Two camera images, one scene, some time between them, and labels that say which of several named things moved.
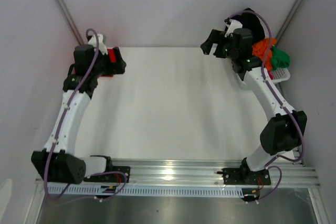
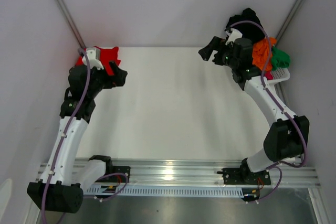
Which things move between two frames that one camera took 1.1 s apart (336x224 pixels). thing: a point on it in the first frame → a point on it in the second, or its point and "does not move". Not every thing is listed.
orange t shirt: x=260 y=49 does not move
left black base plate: x=114 y=177 does not move
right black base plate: x=239 y=176 does not move
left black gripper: x=113 y=68 → x=112 y=81
